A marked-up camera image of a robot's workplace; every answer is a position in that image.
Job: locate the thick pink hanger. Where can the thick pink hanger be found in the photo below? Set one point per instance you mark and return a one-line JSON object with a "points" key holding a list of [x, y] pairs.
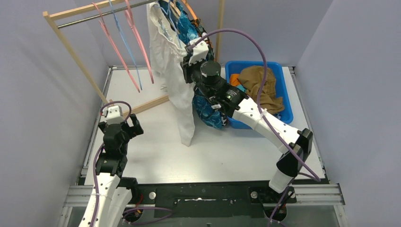
{"points": [[130, 20]]}

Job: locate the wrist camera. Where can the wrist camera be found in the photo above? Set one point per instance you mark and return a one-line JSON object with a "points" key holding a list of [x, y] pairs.
{"points": [[113, 115], [198, 49]]}

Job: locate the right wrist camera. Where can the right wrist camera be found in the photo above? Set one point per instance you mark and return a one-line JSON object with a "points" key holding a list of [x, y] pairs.
{"points": [[198, 49]]}

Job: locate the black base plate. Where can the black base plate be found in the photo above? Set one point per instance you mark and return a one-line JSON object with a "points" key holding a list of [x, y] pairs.
{"points": [[254, 199]]}

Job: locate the dark blue leaf print shorts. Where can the dark blue leaf print shorts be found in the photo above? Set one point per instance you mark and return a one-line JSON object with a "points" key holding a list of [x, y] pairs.
{"points": [[212, 118]]}

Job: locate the white shorts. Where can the white shorts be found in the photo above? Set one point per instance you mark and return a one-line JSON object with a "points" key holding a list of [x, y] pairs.
{"points": [[166, 55]]}

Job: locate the orange hanger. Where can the orange hanger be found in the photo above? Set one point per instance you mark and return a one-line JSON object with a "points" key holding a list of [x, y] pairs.
{"points": [[187, 5]]}

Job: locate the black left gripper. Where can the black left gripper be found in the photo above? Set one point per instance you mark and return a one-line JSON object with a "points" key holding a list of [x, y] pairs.
{"points": [[120, 126]]}

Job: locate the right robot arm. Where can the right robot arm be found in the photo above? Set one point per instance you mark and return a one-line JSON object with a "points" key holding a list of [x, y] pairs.
{"points": [[294, 144]]}

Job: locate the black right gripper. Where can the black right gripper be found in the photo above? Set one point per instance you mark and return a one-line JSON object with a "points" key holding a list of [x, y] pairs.
{"points": [[187, 68]]}

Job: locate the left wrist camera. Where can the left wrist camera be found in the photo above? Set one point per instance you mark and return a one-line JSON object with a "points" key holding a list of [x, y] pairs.
{"points": [[113, 115]]}

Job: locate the wooden clothes rack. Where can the wooden clothes rack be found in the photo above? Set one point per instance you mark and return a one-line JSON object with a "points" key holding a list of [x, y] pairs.
{"points": [[51, 18]]}

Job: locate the blue plastic bin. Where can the blue plastic bin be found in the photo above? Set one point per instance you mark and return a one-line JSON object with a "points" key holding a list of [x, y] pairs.
{"points": [[235, 67]]}

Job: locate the khaki brown shorts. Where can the khaki brown shorts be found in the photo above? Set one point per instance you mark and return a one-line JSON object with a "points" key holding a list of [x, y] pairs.
{"points": [[251, 78]]}

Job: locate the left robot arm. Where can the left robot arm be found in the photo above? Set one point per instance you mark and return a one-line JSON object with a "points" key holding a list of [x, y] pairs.
{"points": [[111, 191]]}

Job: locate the light blue hanger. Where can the light blue hanger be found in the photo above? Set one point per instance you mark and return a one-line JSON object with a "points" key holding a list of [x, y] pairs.
{"points": [[173, 15], [120, 30]]}

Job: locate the orange camouflage shorts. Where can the orange camouflage shorts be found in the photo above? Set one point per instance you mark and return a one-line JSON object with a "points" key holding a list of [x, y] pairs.
{"points": [[201, 32]]}

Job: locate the light blue shark print shorts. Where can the light blue shark print shorts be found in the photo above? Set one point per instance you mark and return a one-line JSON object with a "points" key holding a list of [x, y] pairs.
{"points": [[242, 88]]}

